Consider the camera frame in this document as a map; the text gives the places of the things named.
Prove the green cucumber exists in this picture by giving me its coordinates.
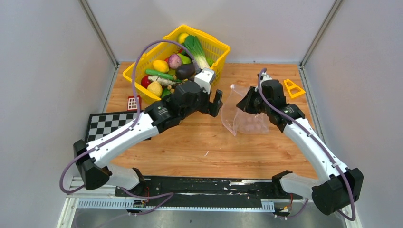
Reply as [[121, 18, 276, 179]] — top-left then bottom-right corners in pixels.
[[145, 69, 182, 82]]

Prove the red window toy block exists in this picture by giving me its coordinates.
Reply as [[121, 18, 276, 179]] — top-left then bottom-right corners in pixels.
[[126, 95, 141, 112]]

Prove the yellow green lime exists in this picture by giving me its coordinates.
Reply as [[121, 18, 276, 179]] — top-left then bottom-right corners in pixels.
[[177, 33, 189, 44]]

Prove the beige pear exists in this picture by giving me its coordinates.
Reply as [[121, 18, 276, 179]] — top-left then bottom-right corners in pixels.
[[147, 81, 163, 97]]

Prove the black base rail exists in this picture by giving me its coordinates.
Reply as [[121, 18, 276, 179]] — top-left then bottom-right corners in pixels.
[[114, 175, 295, 209]]

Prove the yellow plastic basket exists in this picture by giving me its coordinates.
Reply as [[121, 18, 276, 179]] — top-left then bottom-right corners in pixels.
[[123, 24, 230, 104]]

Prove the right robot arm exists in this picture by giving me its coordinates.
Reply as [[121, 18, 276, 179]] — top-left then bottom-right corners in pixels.
[[236, 80, 364, 215]]

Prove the purple onion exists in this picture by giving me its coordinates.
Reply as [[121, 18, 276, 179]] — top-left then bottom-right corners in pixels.
[[168, 54, 182, 69]]

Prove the yellow lemon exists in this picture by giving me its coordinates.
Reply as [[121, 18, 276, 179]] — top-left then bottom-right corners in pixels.
[[153, 60, 170, 73]]

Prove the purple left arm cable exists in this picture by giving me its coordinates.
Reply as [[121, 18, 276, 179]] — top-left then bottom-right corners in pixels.
[[59, 39, 202, 194]]

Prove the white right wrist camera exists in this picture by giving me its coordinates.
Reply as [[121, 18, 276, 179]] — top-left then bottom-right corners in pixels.
[[258, 71, 272, 83]]

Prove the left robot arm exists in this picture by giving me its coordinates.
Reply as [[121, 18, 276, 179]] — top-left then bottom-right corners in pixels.
[[73, 81, 223, 196]]

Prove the clear zip top bag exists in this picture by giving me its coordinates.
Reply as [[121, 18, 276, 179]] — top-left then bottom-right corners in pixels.
[[220, 84, 269, 136]]

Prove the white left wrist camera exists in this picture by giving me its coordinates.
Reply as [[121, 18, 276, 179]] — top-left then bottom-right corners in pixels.
[[194, 68, 216, 94]]

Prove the yellow triangle toy block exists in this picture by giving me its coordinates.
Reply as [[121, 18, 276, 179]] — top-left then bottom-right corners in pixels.
[[283, 79, 306, 99]]

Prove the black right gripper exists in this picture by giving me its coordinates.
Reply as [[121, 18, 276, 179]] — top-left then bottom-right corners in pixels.
[[237, 86, 271, 114]]

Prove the green white bok choy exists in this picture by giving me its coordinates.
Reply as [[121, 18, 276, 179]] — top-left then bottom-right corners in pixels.
[[184, 35, 210, 69]]

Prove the dark purple eggplant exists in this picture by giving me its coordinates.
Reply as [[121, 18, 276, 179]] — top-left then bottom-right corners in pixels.
[[175, 63, 195, 80]]

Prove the black white checkerboard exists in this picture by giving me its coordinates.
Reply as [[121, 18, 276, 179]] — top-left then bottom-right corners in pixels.
[[84, 111, 136, 143]]

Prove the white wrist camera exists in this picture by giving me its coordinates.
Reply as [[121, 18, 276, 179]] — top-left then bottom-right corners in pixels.
[[258, 71, 272, 83], [194, 68, 216, 94]]

